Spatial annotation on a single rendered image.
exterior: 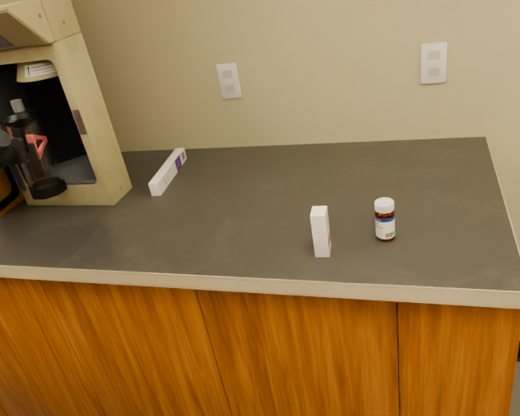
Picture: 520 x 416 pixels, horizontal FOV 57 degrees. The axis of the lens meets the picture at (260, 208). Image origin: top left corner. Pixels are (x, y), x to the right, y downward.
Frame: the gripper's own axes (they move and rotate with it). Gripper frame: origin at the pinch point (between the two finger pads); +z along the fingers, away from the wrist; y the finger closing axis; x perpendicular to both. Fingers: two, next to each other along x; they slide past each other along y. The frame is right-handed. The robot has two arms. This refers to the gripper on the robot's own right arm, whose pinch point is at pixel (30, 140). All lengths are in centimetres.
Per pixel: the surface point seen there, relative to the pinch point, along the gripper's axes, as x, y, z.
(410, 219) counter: 23, -99, -5
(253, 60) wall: -8, -53, 45
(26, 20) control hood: -29.8, -15.6, -5.2
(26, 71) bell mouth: -17.4, -1.9, 5.4
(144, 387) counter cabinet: 69, -26, -19
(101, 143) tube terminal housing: 4.4, -16.2, 7.7
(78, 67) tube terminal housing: -16.6, -16.2, 7.8
